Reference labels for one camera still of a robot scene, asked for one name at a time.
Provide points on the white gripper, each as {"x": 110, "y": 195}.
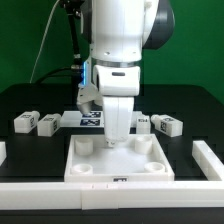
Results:
{"x": 117, "y": 87}

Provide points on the white square tabletop part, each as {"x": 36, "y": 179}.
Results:
{"x": 139, "y": 159}

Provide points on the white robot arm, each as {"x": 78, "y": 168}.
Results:
{"x": 118, "y": 31}

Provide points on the white tag sheet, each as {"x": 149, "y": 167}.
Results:
{"x": 77, "y": 119}

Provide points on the white obstacle fence left bar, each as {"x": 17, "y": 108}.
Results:
{"x": 3, "y": 154}

